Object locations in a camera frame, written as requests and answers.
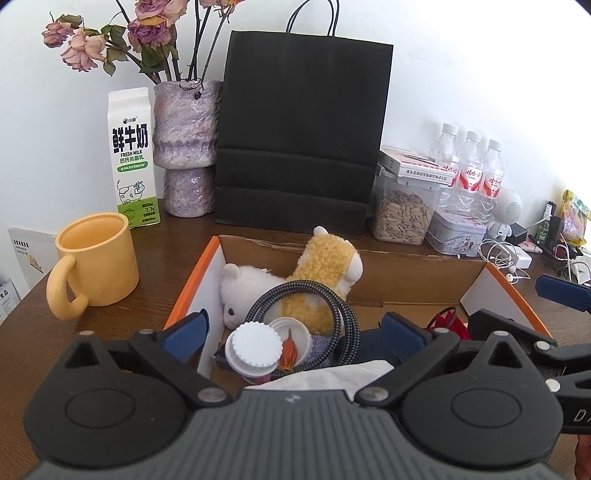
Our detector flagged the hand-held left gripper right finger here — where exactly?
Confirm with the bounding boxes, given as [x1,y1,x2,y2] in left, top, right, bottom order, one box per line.
[355,311,534,408]

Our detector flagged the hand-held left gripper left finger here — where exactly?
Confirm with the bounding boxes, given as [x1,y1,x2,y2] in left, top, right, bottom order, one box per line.
[60,310,234,409]

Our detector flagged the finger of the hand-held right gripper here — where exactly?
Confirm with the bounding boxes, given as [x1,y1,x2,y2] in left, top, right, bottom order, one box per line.
[467,309,591,393]
[536,274,591,315]

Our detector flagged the navy fabric pouch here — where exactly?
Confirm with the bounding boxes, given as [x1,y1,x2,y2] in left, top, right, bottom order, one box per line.
[332,323,398,367]

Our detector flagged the red artificial rose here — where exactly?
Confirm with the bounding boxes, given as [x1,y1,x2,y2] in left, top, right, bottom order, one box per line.
[425,307,472,340]

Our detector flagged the braided cable coil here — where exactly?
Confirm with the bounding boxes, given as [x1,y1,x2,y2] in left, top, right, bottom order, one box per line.
[244,279,361,370]

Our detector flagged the red cardboard box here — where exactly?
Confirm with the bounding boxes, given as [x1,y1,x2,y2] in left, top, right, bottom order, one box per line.
[164,234,555,386]

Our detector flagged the white bottle cap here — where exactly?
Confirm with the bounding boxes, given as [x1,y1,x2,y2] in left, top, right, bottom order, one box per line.
[268,316,312,365]
[231,322,283,367]

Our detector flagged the purple cloth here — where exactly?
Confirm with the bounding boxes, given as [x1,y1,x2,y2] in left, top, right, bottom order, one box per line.
[295,335,342,370]

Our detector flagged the white paper towel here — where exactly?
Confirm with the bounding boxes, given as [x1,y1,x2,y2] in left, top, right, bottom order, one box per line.
[242,359,395,402]

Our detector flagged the yellow pink snack packet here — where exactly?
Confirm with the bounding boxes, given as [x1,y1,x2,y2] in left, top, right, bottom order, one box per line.
[560,189,591,247]

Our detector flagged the white robot speaker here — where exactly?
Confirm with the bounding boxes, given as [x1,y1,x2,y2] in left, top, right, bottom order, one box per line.
[487,188,525,238]

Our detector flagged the yellow mug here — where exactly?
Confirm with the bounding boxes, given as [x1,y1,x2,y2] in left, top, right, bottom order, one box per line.
[45,212,140,321]

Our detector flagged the white and yellow plush alpaca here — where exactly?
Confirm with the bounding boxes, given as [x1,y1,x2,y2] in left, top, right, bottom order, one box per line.
[219,225,365,335]

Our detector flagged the printed tin box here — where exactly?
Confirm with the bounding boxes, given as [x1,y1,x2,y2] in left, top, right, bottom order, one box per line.
[425,209,488,257]

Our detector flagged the clear sunflower seed container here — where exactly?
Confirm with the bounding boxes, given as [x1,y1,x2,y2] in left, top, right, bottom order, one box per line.
[372,161,441,246]

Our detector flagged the white red card box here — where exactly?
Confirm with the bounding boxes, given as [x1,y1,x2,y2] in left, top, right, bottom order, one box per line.
[379,147,462,186]

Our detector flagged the white booklet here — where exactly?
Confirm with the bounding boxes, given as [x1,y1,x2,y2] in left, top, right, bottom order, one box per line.
[8,226,61,291]

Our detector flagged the white green milk carton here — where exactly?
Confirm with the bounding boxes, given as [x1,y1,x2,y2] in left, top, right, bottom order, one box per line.
[107,88,161,230]

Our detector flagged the blue white packet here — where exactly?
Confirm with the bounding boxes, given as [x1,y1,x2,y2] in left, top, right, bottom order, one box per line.
[0,277,19,324]

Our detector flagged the purple textured vase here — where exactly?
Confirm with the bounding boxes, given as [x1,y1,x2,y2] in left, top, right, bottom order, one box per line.
[152,79,223,217]

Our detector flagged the black paper bag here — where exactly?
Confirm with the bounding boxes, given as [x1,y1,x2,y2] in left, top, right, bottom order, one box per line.
[213,0,394,234]

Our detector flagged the dried pink rose bouquet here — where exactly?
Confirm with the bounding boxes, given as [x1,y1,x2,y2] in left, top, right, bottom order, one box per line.
[41,0,245,86]

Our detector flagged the white wired earphones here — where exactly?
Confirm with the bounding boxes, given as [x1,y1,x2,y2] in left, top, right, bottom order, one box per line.
[479,240,532,283]

